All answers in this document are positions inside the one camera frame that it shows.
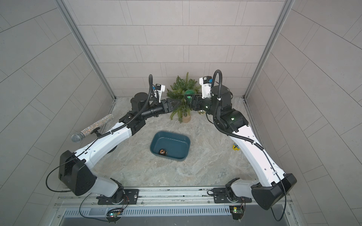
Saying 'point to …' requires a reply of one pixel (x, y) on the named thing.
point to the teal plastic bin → (176, 145)
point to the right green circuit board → (237, 212)
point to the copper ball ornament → (162, 151)
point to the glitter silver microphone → (78, 137)
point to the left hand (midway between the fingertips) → (182, 103)
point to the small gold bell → (201, 112)
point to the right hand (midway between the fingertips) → (188, 96)
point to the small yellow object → (235, 147)
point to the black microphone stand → (95, 131)
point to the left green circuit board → (114, 215)
